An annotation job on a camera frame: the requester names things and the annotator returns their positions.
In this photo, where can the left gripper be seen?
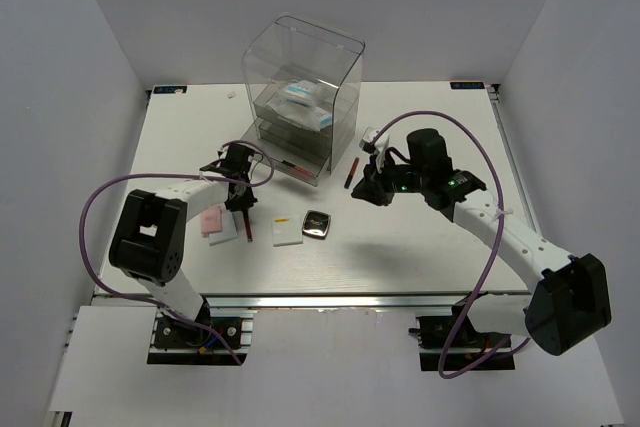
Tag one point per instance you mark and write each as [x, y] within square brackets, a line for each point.
[244, 203]

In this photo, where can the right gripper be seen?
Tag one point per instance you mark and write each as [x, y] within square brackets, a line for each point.
[373, 187]

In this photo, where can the dark red lip gloss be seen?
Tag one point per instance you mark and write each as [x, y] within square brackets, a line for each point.
[247, 225]

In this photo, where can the white cotton pad pack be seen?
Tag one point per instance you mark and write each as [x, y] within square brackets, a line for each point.
[305, 92]
[312, 118]

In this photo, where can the clear acrylic drawer organizer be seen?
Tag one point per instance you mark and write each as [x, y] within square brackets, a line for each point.
[294, 48]

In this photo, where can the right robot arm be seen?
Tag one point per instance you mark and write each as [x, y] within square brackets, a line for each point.
[568, 296]

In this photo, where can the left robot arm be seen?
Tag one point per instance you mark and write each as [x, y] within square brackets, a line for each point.
[149, 239]

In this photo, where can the pink makeup card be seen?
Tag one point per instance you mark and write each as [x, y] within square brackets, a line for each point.
[211, 221]

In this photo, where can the white flat packet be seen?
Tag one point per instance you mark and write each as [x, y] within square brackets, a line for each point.
[228, 230]

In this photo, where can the white square compact box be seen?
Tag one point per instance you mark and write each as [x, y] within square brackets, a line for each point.
[287, 231]

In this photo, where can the black gold compact case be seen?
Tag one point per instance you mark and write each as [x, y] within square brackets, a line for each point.
[316, 224]

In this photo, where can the blue label left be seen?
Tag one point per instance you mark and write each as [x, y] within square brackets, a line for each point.
[169, 90]

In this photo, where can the blue label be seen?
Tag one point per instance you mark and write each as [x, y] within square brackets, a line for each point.
[467, 85]
[169, 90]

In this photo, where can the blue label right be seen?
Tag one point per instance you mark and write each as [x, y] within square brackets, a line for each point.
[467, 85]

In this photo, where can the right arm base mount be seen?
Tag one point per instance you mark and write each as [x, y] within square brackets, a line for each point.
[431, 332]

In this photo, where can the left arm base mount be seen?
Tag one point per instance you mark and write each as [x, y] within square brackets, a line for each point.
[175, 344]

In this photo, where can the aluminium front rail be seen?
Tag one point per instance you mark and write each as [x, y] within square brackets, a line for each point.
[411, 300]

